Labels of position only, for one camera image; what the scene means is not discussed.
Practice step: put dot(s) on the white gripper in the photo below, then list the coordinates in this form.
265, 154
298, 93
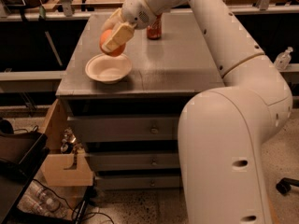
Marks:
136, 12

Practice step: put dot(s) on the orange fruit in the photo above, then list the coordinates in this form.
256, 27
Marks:
117, 51

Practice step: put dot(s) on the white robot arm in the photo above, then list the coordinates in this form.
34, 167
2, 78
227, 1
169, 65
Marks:
220, 131

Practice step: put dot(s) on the red cola can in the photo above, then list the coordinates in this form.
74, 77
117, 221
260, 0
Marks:
154, 31

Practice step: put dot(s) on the grey drawer cabinet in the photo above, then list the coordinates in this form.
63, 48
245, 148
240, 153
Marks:
166, 74

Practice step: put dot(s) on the top grey drawer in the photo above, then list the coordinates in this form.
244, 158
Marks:
88, 129

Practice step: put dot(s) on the grey drawer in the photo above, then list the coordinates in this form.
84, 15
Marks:
117, 182
88, 129
132, 161

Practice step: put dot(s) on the middle grey drawer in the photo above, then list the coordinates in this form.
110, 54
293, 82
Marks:
132, 161

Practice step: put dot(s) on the bottom grey drawer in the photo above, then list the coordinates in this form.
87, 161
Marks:
117, 182

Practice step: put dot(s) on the black cart on left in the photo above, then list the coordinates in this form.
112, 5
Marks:
21, 155

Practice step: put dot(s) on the clear sanitizer bottle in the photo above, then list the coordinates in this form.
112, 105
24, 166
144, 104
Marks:
283, 59

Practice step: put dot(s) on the clear plastic bottle on floor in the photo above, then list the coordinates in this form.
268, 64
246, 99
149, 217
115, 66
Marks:
45, 196

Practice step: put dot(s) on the black office chair wheel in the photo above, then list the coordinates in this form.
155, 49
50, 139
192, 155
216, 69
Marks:
285, 185

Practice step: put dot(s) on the grey metal shelf rail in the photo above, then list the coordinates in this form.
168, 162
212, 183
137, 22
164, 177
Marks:
37, 81

